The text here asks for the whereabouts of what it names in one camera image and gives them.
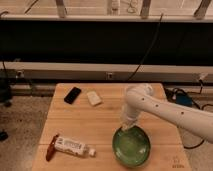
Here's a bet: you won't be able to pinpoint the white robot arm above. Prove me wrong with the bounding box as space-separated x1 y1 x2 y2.
121 84 213 143

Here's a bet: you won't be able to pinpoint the clear plastic cup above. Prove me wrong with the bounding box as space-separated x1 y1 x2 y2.
125 85 133 95

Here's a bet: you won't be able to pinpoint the white soap bar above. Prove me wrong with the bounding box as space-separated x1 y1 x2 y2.
87 91 102 106

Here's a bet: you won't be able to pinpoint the blue device on floor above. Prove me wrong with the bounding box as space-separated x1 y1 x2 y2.
176 94 192 107

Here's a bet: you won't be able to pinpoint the black smartphone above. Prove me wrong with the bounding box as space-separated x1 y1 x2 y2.
64 87 81 104

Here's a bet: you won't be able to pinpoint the red brown tool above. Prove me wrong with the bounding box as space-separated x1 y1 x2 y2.
46 134 59 162

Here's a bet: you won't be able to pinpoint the dark object at left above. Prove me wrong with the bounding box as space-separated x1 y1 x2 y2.
0 79 12 107

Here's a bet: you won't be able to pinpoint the black floor cables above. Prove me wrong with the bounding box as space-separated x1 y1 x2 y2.
165 87 213 150

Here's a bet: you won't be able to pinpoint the black hanging cable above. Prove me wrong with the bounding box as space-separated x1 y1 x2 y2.
127 13 165 82

